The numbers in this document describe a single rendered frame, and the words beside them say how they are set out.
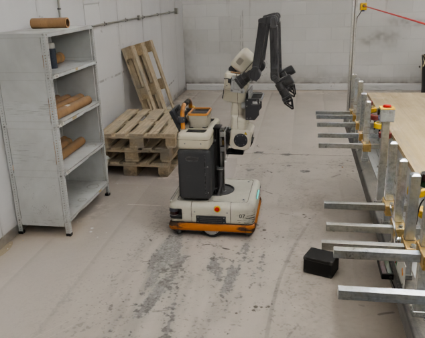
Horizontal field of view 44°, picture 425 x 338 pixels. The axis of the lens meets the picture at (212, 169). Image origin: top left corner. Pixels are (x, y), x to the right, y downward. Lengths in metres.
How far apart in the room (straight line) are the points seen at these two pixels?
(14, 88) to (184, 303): 1.98
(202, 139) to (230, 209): 0.57
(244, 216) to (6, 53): 2.08
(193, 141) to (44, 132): 1.10
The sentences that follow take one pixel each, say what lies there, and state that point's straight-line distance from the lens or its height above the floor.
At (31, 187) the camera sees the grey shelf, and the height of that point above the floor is 0.40.
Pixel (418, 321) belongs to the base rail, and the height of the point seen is 0.70.
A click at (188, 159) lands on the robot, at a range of 3.90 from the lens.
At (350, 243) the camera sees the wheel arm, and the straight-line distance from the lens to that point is 2.10.
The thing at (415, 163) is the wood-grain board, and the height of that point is 0.90.
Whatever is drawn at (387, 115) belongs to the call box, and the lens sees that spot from 2.74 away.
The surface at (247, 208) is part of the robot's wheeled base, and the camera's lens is 3.91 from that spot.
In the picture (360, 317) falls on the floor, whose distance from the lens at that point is 3.23.
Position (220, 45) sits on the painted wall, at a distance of 10.01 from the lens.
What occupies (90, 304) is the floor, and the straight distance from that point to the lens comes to 3.39.
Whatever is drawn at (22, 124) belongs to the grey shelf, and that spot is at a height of 0.90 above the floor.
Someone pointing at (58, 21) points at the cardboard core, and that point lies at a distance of 4.43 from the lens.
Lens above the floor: 1.79
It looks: 19 degrees down
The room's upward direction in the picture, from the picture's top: 2 degrees counter-clockwise
